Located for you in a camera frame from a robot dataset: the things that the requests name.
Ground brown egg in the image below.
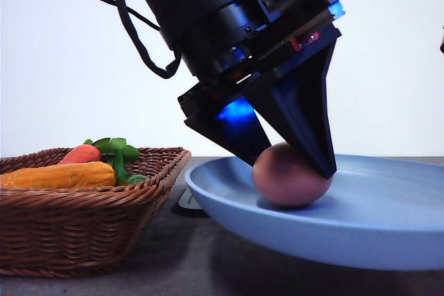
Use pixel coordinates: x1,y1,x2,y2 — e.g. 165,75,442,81
252,141,334,207

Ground blue round plate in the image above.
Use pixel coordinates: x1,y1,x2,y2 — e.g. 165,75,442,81
185,155,444,270

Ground black cable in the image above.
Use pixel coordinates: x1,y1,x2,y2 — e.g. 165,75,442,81
101,0,182,79

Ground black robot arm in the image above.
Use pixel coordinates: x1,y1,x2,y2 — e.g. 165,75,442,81
139,0,345,179

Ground yellow toy corn cob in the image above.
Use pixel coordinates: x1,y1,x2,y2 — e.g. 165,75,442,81
0,162,116,189

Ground orange toy carrot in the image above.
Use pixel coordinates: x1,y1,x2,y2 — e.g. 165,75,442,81
59,144,101,164

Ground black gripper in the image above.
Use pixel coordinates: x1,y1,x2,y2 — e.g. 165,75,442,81
178,0,347,178

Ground green toy leafy vegetable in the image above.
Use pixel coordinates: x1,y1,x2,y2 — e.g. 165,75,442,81
84,137,149,186

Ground brown wicker basket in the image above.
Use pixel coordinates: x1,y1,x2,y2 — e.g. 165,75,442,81
0,147,191,279

